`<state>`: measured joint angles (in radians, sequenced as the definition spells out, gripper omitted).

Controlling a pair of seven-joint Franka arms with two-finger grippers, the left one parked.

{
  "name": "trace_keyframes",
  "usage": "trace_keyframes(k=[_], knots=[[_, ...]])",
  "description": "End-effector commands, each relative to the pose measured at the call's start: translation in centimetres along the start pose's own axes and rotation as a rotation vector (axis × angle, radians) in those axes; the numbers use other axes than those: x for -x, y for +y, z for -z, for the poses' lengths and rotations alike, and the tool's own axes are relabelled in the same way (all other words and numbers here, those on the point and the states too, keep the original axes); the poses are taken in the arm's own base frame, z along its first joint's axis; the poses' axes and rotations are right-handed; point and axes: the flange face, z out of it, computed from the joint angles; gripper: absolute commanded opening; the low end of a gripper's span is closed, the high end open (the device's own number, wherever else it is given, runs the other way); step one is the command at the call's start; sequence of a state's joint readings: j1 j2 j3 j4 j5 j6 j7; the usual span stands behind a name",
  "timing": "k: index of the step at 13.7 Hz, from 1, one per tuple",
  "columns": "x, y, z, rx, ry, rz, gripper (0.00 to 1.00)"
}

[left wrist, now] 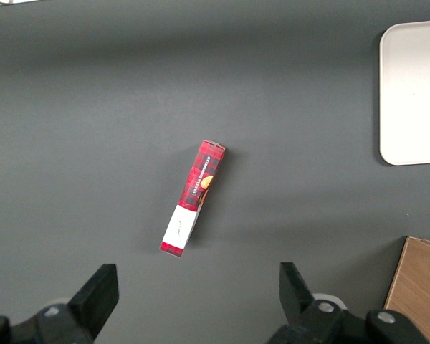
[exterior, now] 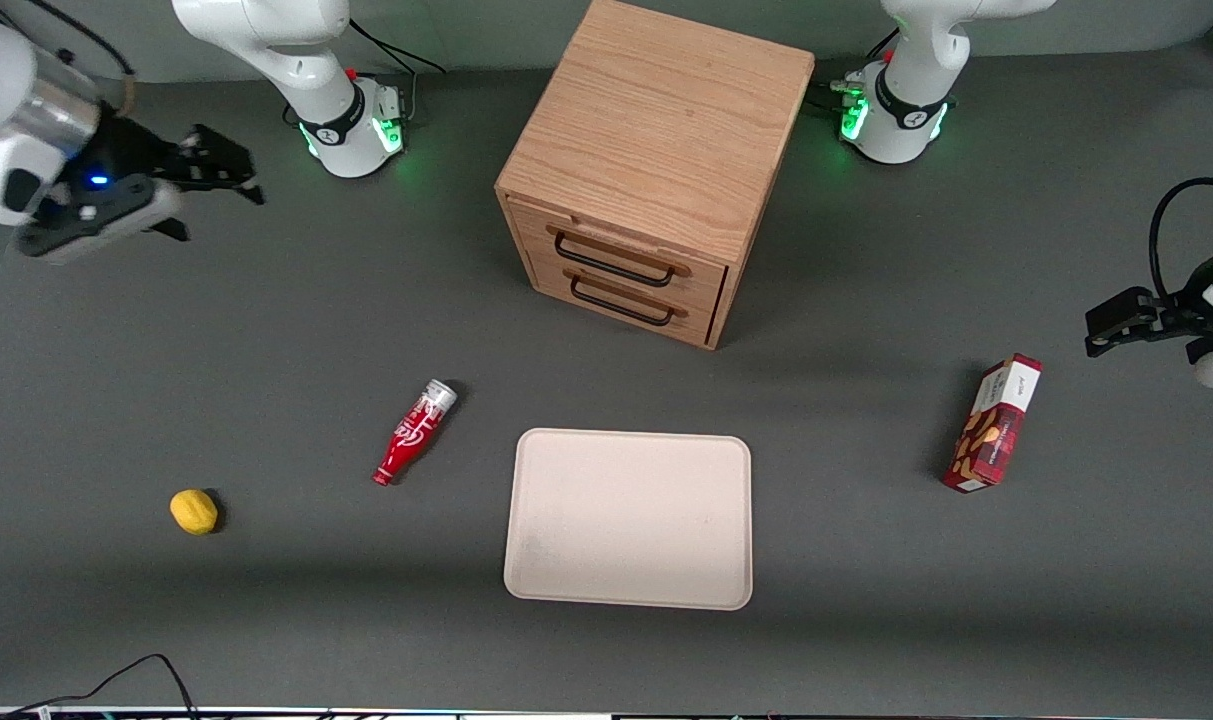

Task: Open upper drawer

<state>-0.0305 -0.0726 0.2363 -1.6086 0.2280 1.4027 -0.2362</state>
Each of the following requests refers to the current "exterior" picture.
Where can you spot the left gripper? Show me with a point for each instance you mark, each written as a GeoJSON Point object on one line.
{"type": "Point", "coordinates": [1192, 296]}

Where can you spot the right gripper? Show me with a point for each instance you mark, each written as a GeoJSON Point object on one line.
{"type": "Point", "coordinates": [126, 158]}

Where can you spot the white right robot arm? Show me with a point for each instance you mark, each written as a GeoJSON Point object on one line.
{"type": "Point", "coordinates": [286, 50]}

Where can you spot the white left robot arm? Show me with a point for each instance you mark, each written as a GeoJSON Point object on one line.
{"type": "Point", "coordinates": [916, 60]}

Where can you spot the wooden drawer cabinet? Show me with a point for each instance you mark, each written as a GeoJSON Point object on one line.
{"type": "Point", "coordinates": [656, 120]}

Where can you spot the red cookie box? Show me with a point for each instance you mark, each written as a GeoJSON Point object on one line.
{"type": "Point", "coordinates": [994, 425]}

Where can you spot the yellow lemon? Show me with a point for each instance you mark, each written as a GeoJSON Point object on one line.
{"type": "Point", "coordinates": [194, 511]}

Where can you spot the red bottle with silver cap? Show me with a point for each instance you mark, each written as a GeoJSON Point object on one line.
{"type": "Point", "coordinates": [413, 432]}

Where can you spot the beige plastic tray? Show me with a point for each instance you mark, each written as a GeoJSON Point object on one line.
{"type": "Point", "coordinates": [628, 520]}

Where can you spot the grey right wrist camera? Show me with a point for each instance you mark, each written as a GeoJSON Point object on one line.
{"type": "Point", "coordinates": [96, 222]}

